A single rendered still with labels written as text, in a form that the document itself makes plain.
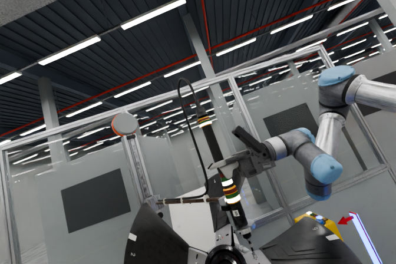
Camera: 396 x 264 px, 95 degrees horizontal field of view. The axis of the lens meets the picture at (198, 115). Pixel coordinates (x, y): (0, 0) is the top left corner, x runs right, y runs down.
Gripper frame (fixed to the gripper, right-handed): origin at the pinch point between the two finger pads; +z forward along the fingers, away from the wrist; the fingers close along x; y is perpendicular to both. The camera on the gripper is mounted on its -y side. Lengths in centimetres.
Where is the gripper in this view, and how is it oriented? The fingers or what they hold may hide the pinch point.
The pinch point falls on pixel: (211, 165)
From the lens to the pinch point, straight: 62.0
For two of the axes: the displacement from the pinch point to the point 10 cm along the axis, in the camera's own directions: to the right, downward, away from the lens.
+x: -0.6, 2.3, 9.7
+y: 3.3, 9.2, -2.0
